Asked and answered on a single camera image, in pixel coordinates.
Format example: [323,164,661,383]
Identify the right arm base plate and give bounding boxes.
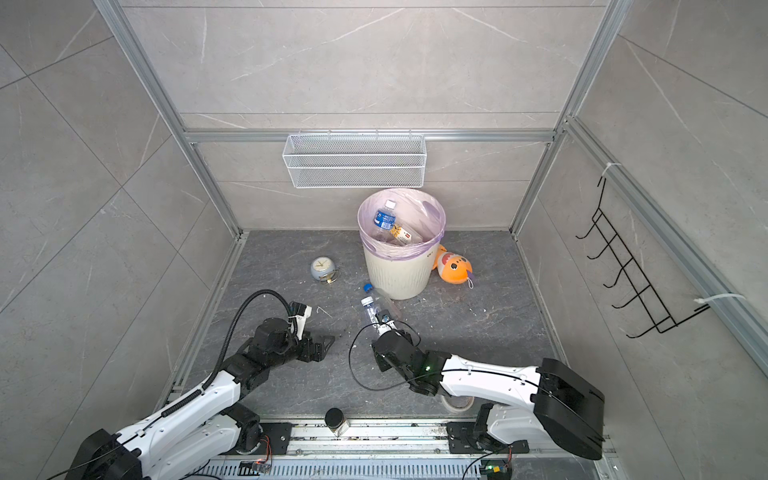
[446,422,530,454]

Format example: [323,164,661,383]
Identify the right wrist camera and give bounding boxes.
[376,320,398,336]

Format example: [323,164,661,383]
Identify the white wire mesh basket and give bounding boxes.
[282,133,427,189]

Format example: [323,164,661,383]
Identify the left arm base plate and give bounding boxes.
[234,422,293,457]

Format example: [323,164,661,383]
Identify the blue label bottle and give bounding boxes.
[374,200,396,232]

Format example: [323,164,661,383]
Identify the clear bottle blue cap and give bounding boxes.
[361,296,390,326]
[363,283,402,320]

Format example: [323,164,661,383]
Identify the beige tape roll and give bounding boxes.
[440,396,475,414]

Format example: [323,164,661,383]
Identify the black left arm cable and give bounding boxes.
[200,289,292,391]

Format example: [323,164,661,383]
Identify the orange fish plush toy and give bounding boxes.
[432,244,474,289]

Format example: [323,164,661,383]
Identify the black lidded small jar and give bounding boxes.
[324,407,350,437]

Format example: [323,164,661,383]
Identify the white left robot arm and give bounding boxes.
[64,318,335,479]

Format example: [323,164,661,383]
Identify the cream plastic waste bin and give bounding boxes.
[363,244,440,300]

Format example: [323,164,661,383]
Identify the pink bin liner bag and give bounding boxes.
[357,188,447,260]

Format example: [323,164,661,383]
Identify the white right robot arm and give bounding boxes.
[372,330,605,461]

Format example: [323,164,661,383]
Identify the black wire hook rack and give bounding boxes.
[575,177,711,339]

